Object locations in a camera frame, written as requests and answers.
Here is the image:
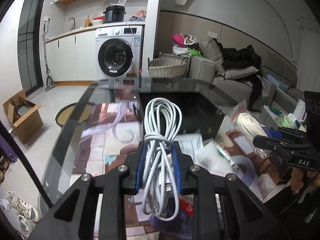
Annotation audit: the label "round floor mat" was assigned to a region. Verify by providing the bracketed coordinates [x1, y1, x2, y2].
[55, 102, 96, 131]

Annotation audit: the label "white cable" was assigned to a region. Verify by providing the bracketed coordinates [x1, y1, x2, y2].
[141, 97, 183, 222]

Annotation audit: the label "black framed glass door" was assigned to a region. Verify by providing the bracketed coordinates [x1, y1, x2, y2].
[17, 0, 44, 96]

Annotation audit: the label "white kitchen cabinets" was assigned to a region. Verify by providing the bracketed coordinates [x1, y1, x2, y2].
[47, 31, 97, 81]

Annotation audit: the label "white printed packet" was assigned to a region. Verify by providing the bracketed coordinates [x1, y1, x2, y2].
[175, 133, 204, 161]

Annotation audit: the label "black pressure cooker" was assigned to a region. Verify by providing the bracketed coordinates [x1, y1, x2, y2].
[103, 5, 125, 23]

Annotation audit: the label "grey cushion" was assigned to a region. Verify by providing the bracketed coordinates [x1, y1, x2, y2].
[200, 38, 225, 75]

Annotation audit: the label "black jacket on sofa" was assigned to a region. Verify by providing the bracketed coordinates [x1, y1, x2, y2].
[213, 42, 263, 111]

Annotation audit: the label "grey sofa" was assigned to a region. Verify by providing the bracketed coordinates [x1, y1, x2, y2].
[189, 56, 304, 113]

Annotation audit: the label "white washing machine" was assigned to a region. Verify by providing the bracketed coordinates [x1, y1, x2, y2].
[95, 24, 144, 80]

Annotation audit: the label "right hand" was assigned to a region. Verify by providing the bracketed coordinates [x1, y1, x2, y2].
[290, 167, 320, 196]

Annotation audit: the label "black storage box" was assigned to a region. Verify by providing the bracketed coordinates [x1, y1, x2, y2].
[136, 92, 225, 140]

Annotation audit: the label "pile of colourful clothes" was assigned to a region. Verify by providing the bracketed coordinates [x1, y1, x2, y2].
[172, 34, 203, 56]

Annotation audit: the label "woven wicker basket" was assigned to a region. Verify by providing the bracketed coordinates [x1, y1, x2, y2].
[148, 57, 188, 78]

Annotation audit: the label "red white tissue pack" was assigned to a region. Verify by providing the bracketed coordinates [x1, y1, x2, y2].
[179, 195, 194, 217]

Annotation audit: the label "white sneakers on floor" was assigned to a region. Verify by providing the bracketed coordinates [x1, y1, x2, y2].
[1, 191, 41, 239]

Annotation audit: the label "cardboard box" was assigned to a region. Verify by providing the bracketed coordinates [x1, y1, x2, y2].
[3, 90, 43, 144]

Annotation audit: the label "mop with stand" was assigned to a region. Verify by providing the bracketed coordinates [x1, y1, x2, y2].
[42, 18, 57, 92]

